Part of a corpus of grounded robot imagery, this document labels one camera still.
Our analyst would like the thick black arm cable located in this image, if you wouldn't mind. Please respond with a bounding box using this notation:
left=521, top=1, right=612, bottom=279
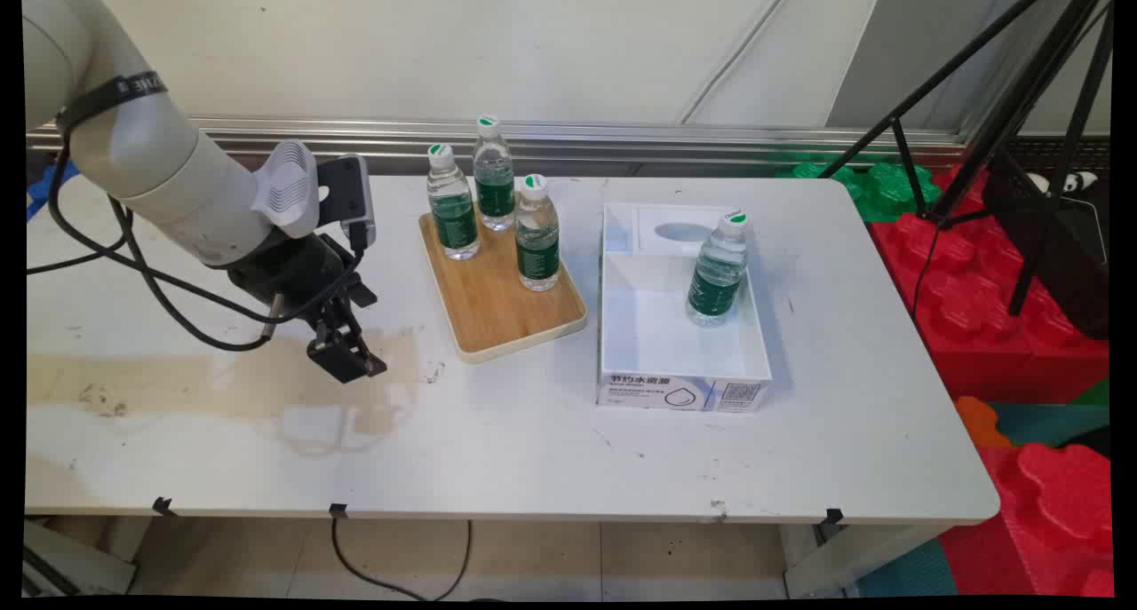
left=48, top=135, right=281, bottom=353

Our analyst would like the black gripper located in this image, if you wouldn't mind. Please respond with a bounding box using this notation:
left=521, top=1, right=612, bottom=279
left=227, top=234, right=389, bottom=385

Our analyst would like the orange foam piece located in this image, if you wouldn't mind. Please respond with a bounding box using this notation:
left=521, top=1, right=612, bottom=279
left=955, top=395, right=1014, bottom=448

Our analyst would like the small red foam block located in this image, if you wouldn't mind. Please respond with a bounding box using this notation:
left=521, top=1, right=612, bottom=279
left=940, top=441, right=1116, bottom=598

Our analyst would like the large red foam block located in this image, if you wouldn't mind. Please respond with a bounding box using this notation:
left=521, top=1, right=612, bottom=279
left=866, top=166, right=1111, bottom=402

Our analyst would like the teal floor mat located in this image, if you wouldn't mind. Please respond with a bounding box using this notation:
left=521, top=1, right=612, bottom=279
left=990, top=401, right=1111, bottom=456

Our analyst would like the black floor cable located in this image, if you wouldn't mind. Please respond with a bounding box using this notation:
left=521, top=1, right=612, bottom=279
left=331, top=516, right=473, bottom=603

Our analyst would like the thin black tripod cable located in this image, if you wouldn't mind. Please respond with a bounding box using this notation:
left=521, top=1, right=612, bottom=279
left=910, top=219, right=944, bottom=322

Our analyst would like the white table leg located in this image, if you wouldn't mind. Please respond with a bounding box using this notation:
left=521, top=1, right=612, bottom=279
left=780, top=523, right=942, bottom=600
left=24, top=517, right=154, bottom=598

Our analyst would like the white ribbed camera mount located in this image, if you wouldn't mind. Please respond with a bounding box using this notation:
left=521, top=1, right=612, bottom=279
left=251, top=139, right=321, bottom=238

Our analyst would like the black velcro arm strap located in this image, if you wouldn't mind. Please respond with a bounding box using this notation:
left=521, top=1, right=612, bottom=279
left=55, top=70, right=170, bottom=136

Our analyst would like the bamboo wooden tray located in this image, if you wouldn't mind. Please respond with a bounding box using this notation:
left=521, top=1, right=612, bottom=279
left=417, top=210, right=589, bottom=365

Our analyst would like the clear water bottle green label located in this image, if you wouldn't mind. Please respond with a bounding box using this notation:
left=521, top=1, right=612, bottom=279
left=472, top=115, right=517, bottom=233
left=685, top=209, right=750, bottom=329
left=513, top=174, right=562, bottom=292
left=426, top=143, right=482, bottom=262

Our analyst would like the thin black camera cable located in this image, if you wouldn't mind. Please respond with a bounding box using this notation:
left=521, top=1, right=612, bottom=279
left=27, top=197, right=367, bottom=325

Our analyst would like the green foam block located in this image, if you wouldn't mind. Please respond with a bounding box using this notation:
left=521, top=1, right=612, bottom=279
left=777, top=160, right=942, bottom=223

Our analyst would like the white cardboard box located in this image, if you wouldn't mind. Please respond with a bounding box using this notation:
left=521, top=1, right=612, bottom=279
left=595, top=202, right=772, bottom=414

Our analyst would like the black case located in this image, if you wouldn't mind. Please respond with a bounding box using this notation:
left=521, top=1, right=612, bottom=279
left=982, top=139, right=1111, bottom=340

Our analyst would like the silver metal wall rail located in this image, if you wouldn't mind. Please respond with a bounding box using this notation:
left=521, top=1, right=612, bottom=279
left=27, top=117, right=969, bottom=162

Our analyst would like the blue foam piece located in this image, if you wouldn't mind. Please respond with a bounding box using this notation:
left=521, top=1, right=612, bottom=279
left=27, top=162, right=81, bottom=222

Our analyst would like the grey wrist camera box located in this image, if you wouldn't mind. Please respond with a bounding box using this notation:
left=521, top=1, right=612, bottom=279
left=317, top=153, right=378, bottom=251

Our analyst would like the black tripod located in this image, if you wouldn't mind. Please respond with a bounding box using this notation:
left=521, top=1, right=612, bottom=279
left=817, top=0, right=1116, bottom=318

